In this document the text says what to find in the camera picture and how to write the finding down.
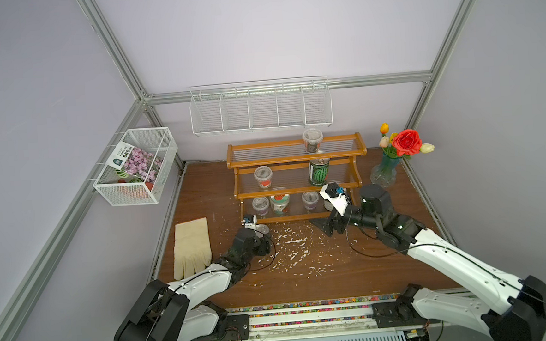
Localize strawberry seed can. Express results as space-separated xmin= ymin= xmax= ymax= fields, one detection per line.
xmin=269 ymin=193 xmax=290 ymax=216

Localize white tulip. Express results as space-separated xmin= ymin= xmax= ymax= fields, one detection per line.
xmin=420 ymin=143 xmax=435 ymax=154

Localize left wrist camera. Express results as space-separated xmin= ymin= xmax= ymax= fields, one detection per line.
xmin=242 ymin=214 xmax=257 ymax=230

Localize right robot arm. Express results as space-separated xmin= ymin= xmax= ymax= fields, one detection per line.
xmin=312 ymin=183 xmax=546 ymax=341

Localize watermelon seed can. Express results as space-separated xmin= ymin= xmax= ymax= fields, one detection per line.
xmin=308 ymin=158 xmax=330 ymax=186

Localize clear jar purple label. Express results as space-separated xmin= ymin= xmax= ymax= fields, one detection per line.
xmin=251 ymin=196 xmax=270 ymax=217
xmin=301 ymin=191 xmax=320 ymax=211

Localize blue glass vase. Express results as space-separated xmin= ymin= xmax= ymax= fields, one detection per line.
xmin=370 ymin=153 xmax=402 ymax=188

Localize wooden three-tier shelf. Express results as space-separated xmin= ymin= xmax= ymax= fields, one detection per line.
xmin=226 ymin=133 xmax=367 ymax=224

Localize yellow tulip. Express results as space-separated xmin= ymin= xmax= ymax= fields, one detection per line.
xmin=379 ymin=123 xmax=390 ymax=134

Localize clear jar dark seeds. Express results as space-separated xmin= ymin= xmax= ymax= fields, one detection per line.
xmin=302 ymin=128 xmax=324 ymax=154

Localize red artificial rose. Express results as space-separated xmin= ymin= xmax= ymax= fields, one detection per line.
xmin=391 ymin=129 xmax=423 ymax=157

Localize clear jar red label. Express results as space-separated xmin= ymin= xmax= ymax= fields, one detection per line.
xmin=254 ymin=166 xmax=273 ymax=190

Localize pink tulip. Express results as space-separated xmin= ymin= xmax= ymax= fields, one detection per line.
xmin=379 ymin=136 xmax=391 ymax=149

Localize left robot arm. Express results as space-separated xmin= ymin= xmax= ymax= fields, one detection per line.
xmin=113 ymin=228 xmax=273 ymax=341

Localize white wire wall rack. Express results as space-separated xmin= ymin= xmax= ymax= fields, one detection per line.
xmin=189 ymin=76 xmax=334 ymax=136

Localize silver top seed can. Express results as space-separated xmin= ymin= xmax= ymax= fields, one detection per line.
xmin=255 ymin=224 xmax=271 ymax=237

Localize purple flower seed packet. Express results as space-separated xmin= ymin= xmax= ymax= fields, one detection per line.
xmin=106 ymin=141 xmax=163 ymax=183

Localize white wire basket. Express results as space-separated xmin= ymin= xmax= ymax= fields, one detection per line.
xmin=93 ymin=127 xmax=178 ymax=207

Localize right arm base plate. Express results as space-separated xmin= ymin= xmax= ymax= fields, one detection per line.
xmin=372 ymin=301 xmax=428 ymax=329

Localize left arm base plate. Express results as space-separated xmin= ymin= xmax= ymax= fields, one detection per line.
xmin=190 ymin=314 xmax=250 ymax=341

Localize cream work glove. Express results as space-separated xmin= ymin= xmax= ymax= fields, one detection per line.
xmin=173 ymin=217 xmax=213 ymax=280

